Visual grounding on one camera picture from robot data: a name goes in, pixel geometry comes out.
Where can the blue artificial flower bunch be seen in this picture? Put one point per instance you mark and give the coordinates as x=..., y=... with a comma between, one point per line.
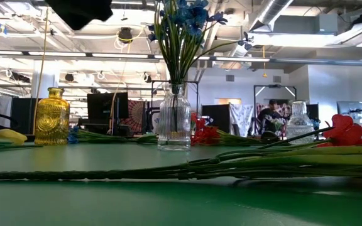
x=196, y=15
x=105, y=137

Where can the yellow artificial tulip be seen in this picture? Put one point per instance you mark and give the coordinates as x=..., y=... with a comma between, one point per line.
x=9, y=135

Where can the red artificial flower bunch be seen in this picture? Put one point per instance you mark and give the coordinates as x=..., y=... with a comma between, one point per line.
x=204, y=133
x=344, y=132

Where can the yellow embossed glass vase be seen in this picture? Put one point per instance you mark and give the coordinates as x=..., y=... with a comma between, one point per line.
x=52, y=119

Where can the ribbed clear glass vase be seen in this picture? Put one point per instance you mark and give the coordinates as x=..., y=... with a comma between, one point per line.
x=174, y=141

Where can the clear glass bottle vase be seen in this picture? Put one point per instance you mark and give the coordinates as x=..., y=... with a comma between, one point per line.
x=300, y=128

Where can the long ceiling light bar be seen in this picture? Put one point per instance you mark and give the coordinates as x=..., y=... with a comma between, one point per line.
x=58, y=54

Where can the black computer monitor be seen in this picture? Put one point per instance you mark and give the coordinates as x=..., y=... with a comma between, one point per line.
x=105, y=106

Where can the black partition panel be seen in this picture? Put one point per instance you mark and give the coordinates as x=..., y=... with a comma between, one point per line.
x=24, y=116
x=215, y=119

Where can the mandala pattern tapestry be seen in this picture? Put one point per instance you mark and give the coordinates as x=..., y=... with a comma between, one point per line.
x=135, y=116

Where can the green table mat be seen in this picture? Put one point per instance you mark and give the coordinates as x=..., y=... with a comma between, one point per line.
x=105, y=204

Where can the white patterned cloth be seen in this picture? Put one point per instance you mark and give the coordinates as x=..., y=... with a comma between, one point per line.
x=242, y=117

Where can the person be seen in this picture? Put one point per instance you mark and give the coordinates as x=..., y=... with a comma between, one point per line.
x=269, y=117

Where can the gray computer monitor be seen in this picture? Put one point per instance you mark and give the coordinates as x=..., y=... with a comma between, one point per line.
x=352, y=110

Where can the silver ventilation duct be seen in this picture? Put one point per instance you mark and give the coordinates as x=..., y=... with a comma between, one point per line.
x=269, y=14

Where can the black metal stand frame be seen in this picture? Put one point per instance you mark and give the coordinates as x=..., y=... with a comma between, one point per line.
x=275, y=85

